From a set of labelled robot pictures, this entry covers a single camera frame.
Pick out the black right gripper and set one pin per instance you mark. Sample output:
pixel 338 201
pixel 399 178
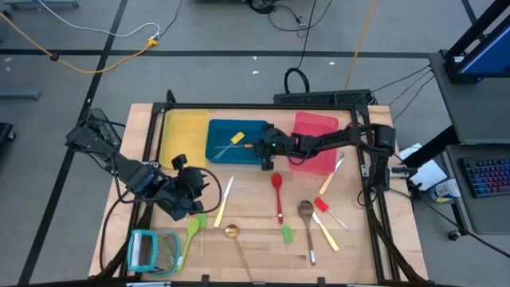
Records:
pixel 275 145

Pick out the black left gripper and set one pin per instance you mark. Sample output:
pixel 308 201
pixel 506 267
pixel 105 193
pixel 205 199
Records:
pixel 185 187

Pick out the red silicone spoon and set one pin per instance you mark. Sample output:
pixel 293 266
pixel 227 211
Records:
pixel 276 181

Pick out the lime green silicone spoon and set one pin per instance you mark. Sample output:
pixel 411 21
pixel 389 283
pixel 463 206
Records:
pixel 193 227

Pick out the gold metal spoon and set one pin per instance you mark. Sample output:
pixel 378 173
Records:
pixel 231 231

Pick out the wooden spoon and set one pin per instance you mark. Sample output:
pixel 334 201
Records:
pixel 306 209

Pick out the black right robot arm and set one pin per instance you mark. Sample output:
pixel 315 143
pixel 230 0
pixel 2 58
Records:
pixel 338 137

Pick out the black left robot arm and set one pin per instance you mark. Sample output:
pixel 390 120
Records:
pixel 131 173

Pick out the blue plastic bin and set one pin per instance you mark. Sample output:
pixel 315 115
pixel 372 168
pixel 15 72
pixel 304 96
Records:
pixel 219 135

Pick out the yellow plastic bin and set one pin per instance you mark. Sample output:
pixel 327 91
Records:
pixel 183 137

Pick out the pink plastic bin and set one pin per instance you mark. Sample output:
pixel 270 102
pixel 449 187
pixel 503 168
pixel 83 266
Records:
pixel 315 121

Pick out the black perforated box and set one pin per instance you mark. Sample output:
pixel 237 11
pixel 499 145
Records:
pixel 318 97

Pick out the white paper sheet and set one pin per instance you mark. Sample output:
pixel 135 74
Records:
pixel 428 175

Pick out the white wipes canister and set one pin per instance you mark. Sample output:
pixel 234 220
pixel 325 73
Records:
pixel 444 190

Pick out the black floor object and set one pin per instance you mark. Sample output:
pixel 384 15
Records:
pixel 6 133

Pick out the backlit keyboard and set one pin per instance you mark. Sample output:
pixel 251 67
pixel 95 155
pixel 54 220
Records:
pixel 488 175

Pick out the grey keyboard desk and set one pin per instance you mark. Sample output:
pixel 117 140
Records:
pixel 486 215

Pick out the grey floor bar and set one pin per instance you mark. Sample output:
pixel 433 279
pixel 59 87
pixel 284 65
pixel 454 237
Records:
pixel 40 3

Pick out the computer monitor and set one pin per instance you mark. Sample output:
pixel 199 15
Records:
pixel 490 56

